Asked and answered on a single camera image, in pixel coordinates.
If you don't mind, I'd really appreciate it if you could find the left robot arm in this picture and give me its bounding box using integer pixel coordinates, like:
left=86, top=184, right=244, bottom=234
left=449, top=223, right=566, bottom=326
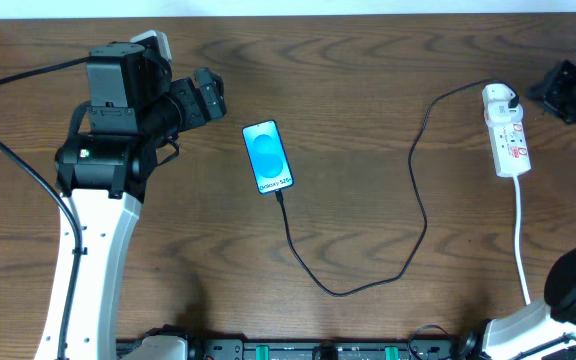
left=36, top=38, right=226, bottom=359

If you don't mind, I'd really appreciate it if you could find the white power strip cord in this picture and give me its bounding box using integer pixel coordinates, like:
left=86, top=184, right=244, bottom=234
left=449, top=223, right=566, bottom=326
left=511, top=175, right=532, bottom=306

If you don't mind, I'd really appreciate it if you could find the white USB charger plug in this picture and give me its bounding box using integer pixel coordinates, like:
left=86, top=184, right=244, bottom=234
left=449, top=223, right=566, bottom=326
left=484, top=101, right=523, bottom=128

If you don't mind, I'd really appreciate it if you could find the blue Galaxy smartphone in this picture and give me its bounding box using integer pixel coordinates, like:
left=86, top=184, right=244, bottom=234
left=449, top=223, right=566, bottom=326
left=242, top=120, right=294, bottom=194

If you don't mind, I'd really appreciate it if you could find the white power strip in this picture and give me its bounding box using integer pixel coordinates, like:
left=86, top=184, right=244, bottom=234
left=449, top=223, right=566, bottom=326
left=482, top=83, right=531, bottom=178

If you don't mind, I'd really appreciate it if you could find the black USB charging cable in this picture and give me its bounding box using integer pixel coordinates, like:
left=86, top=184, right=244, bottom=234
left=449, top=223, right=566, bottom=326
left=273, top=78, right=521, bottom=298

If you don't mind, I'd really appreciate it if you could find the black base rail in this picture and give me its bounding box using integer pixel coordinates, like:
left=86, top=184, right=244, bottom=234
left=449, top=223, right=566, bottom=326
left=115, top=337, right=576, bottom=360

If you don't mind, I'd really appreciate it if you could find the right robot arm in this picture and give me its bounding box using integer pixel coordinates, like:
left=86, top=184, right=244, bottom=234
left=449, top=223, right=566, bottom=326
left=456, top=60, right=576, bottom=359

